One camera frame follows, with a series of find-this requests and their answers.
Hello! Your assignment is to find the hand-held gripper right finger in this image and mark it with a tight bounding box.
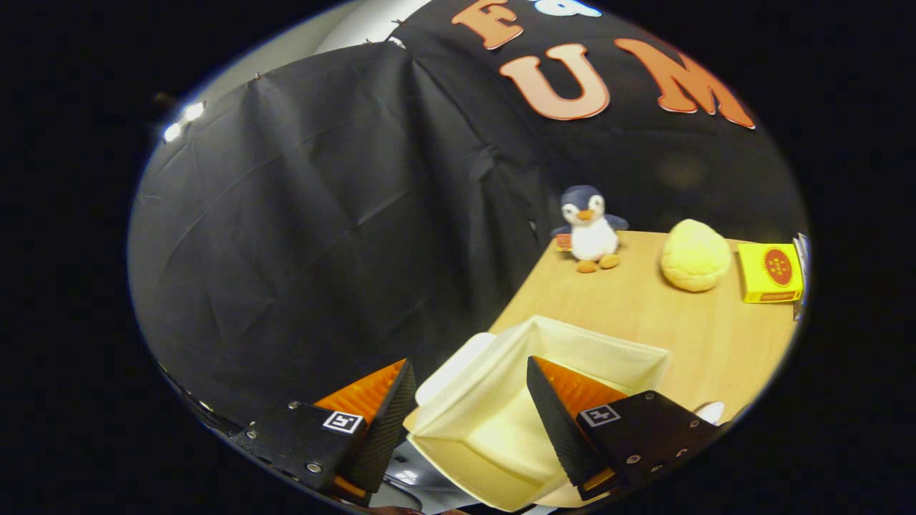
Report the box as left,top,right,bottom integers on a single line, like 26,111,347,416
526,355,723,501

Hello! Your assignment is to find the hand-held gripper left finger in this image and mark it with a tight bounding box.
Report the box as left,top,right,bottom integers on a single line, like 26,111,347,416
229,359,418,507

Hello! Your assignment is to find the cream fabric storage box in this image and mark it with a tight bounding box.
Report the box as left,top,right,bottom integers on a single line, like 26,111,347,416
404,315,673,512

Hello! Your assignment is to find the blue white penguin plush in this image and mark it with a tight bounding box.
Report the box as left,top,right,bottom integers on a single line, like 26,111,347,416
550,185,630,275

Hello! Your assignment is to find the yellow round plush bun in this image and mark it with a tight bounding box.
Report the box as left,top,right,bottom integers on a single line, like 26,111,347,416
660,218,733,293

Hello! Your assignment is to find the yellow book with red circle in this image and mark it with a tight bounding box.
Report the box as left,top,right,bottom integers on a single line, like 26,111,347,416
737,243,804,305

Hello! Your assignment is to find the illustrated cover white book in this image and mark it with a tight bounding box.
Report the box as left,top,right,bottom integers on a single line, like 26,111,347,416
793,232,812,287

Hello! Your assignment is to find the ceiling light strip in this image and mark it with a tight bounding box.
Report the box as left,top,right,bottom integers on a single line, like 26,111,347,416
161,100,208,144

